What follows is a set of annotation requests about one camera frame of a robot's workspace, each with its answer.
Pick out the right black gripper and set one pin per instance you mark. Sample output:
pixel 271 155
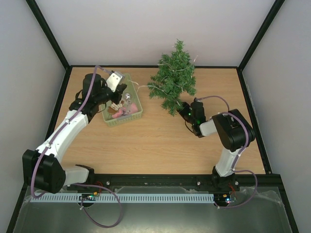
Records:
pixel 184 110

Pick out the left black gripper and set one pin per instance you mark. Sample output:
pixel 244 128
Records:
pixel 120 89

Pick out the green plastic basket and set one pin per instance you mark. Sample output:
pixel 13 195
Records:
pixel 123 119

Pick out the small green christmas tree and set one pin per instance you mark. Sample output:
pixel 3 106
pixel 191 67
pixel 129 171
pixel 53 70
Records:
pixel 175 76

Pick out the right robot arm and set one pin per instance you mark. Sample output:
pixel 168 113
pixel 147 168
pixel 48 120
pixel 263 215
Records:
pixel 234 132

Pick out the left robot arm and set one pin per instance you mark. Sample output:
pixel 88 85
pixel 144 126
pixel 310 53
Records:
pixel 42 168

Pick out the brown gingerbread ornament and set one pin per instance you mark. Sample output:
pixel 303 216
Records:
pixel 116 108

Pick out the silver star ornament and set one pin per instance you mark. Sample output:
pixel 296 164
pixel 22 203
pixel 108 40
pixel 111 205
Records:
pixel 125 111

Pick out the pink ornaments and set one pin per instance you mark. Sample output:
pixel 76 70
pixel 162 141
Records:
pixel 133 109

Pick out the white slotted cable duct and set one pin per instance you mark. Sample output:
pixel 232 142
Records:
pixel 125 198

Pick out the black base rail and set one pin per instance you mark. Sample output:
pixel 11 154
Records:
pixel 206 182

